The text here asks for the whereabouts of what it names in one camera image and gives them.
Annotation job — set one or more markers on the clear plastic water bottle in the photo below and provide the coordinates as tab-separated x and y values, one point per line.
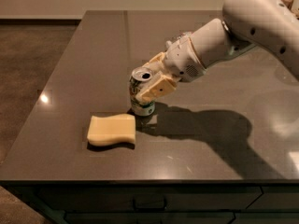
174	39

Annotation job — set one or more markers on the dark cabinet drawer with handle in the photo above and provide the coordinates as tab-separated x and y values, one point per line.
96	199

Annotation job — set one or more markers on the dark right cabinet drawer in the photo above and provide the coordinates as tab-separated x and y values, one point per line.
277	198

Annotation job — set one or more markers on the black wire napkin basket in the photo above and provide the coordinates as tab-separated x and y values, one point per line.
289	4

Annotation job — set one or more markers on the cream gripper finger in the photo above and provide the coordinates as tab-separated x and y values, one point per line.
160	85
156	64

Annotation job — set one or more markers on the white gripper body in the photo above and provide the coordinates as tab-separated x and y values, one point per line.
181	61

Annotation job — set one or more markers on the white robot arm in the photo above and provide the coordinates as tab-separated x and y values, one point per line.
244	24

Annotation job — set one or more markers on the yellow sponge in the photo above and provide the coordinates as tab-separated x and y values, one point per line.
111	130

